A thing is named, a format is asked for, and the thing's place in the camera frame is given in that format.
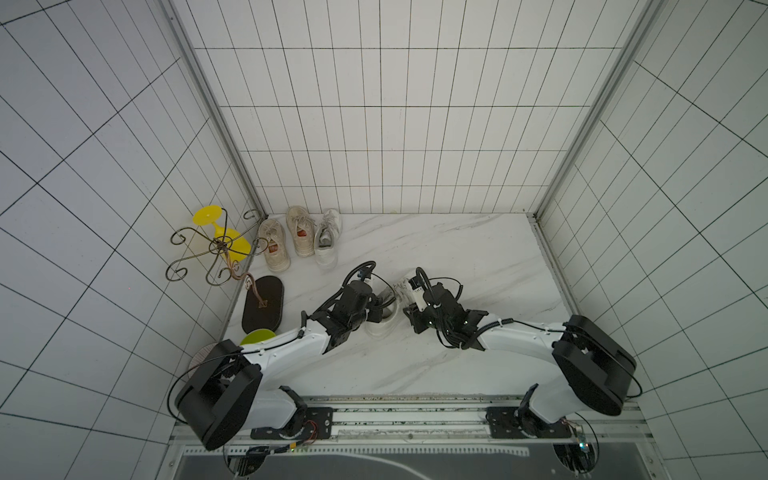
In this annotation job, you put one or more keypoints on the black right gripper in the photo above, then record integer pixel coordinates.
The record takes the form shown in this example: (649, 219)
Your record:
(417, 313)

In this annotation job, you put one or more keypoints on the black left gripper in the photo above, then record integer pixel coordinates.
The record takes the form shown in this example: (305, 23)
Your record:
(376, 310)

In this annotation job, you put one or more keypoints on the white leather sneaker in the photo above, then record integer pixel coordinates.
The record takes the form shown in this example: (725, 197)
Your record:
(383, 312)
(327, 238)

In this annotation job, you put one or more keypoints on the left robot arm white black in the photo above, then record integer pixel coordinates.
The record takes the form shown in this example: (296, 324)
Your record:
(228, 390)

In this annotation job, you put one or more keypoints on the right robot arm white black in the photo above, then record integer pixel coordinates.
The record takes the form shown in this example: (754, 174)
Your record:
(595, 372)

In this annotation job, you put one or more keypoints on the beige sneaker red label right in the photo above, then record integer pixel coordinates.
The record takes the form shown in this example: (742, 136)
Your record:
(302, 230)

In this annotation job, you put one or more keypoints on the beige sneaker red label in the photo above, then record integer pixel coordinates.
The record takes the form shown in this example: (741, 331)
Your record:
(302, 230)
(272, 234)

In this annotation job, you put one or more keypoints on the green plastic bowl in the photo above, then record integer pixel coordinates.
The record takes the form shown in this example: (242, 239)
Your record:
(257, 336)

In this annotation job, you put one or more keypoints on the dark oval stand base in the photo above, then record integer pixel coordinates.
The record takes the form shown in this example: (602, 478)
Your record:
(263, 304)

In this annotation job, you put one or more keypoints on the beige sneaker red label left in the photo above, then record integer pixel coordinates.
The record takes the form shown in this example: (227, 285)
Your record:
(272, 234)

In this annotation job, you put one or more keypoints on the aluminium mounting rail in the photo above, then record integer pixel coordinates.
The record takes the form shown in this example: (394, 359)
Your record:
(391, 420)

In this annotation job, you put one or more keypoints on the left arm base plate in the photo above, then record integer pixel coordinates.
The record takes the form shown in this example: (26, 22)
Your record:
(314, 423)

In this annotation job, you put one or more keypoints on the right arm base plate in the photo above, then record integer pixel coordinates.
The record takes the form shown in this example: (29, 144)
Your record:
(507, 423)

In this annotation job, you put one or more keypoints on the scrolled metal wire stand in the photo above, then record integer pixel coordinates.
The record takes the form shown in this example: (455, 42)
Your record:
(220, 271)

